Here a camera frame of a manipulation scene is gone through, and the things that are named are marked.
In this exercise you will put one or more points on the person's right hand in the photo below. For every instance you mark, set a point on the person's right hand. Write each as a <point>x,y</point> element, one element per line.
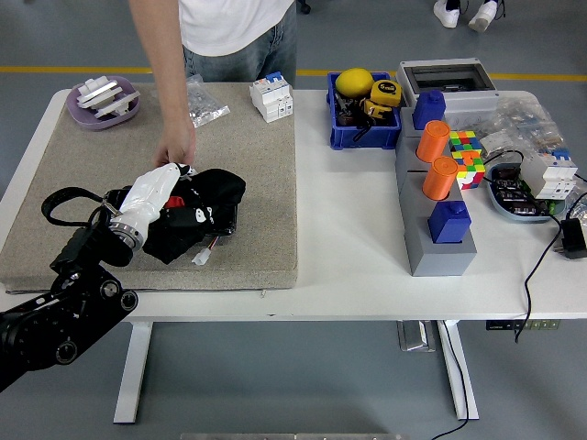
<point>176,146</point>

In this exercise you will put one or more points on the black rag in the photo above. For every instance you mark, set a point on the black rag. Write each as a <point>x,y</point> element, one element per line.
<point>215,188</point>

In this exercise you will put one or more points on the black glossy panel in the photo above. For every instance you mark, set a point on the black glossy panel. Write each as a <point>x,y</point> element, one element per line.
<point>227,222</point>

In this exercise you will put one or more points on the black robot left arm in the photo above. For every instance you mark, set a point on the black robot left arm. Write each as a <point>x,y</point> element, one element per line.
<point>69,311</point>

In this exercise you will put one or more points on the person's right forearm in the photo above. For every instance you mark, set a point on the person's right forearm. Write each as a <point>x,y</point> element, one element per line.
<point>162,64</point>

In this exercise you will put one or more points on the desk height control panel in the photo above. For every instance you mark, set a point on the desk height control panel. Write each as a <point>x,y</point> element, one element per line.
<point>523,325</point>

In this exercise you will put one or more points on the clear bag of screws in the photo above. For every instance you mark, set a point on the clear bag of screws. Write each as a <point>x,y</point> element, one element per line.
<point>206,107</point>

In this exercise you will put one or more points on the white plastic part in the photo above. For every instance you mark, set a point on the white plastic part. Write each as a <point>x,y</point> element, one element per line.
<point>119,103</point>
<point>98,89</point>

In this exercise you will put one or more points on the grey-brown mat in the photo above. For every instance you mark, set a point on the grey-brown mat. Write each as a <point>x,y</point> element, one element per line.
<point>257,183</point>

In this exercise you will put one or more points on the purple dish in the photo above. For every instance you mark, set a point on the purple dish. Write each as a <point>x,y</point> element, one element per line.
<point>85,119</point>

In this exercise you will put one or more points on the white circuit breaker blue switches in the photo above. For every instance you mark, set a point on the white circuit breaker blue switches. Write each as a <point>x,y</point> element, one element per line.
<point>548,176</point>
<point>270,98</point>

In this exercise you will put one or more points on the person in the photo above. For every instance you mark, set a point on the person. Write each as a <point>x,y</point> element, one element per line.
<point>234,32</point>

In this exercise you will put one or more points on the dark brown tool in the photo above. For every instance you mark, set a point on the dark brown tool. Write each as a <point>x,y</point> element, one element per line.
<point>346,112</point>

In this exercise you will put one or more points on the yellow lemon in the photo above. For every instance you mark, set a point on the yellow lemon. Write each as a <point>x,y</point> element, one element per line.
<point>354,81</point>

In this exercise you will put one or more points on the black chair caster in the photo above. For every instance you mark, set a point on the black chair caster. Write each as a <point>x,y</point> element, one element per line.
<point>304,5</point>

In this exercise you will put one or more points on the blue plastic bin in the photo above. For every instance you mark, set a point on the blue plastic bin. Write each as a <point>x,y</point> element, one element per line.
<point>367,136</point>

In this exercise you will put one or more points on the yellow black tape measure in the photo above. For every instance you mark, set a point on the yellow black tape measure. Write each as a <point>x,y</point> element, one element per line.
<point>378,111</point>

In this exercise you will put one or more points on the white table leg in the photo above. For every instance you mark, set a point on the white table leg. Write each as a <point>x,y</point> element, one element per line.
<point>133,371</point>
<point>458,371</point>

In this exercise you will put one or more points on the blue block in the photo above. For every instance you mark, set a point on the blue block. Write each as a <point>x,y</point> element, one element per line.
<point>449,224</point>
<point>428,110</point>

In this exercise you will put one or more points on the orange cylinder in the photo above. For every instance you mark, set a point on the orange cylinder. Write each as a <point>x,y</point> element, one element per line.
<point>440,179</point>
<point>433,142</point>

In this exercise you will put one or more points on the grey block holder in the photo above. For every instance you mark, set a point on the grey block holder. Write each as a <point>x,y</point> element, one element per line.
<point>440,261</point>

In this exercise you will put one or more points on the colourful puzzle cube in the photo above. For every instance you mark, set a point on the colourful puzzle cube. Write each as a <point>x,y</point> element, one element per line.
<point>465,141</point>
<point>472,172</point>

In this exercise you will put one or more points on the white sneaker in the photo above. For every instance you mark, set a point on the white sneaker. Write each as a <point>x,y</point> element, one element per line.
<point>447,14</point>
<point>483,16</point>

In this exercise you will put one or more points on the metal plate under table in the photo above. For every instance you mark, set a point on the metal plate under table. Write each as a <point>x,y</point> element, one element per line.
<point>415,337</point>

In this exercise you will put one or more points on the light blue dish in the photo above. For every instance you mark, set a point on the light blue dish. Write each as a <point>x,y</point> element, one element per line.
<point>500,206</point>

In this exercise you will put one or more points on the black electronic modules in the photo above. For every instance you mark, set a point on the black electronic modules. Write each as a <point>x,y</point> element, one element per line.
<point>511,190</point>

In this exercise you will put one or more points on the clear bags of parts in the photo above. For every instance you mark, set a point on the clear bags of parts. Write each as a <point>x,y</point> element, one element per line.
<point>523,121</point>

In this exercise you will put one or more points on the black power adapter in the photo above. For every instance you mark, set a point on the black power adapter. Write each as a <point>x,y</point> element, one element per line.
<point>573,238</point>

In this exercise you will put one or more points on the grey electrical enclosure box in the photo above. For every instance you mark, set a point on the grey electrical enclosure box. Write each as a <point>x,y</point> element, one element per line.
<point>472,98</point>

